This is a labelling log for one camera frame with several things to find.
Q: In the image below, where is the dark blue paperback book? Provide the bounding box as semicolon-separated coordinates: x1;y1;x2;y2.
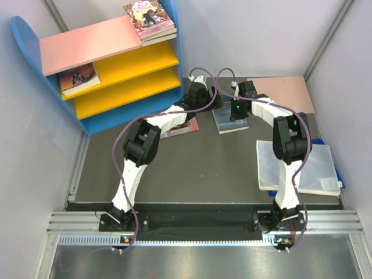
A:
212;98;249;134

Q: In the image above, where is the blue treehouse paperback book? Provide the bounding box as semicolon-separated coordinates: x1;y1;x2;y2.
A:
141;27;177;41

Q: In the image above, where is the pink purple paperback book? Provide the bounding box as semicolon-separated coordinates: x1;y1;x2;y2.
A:
123;1;176;41

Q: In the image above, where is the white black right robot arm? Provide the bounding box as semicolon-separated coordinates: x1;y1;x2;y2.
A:
231;81;312;230

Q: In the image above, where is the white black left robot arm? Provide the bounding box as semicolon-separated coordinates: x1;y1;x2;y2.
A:
99;76;220;232

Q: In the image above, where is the red pink picture book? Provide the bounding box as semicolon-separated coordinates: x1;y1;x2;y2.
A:
160;117;199;139

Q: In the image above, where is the pink board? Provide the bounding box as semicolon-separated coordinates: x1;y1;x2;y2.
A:
247;76;314;114

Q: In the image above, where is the clear white file folder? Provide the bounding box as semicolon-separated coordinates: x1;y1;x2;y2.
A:
255;139;342;198

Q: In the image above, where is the blue pink yellow bookshelf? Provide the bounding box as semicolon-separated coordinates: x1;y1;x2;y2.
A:
10;16;184;135

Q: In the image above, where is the book on shelf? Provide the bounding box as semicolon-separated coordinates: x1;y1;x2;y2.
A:
57;63;101;96

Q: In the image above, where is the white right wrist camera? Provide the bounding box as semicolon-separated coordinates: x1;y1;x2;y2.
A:
231;81;239;97

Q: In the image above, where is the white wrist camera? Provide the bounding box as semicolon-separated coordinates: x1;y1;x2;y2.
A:
188;75;207;87
231;81;239;97

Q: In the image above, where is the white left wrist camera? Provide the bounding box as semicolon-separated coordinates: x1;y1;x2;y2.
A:
188;75;207;87

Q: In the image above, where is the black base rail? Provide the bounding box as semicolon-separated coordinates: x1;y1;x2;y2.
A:
65;200;307;242

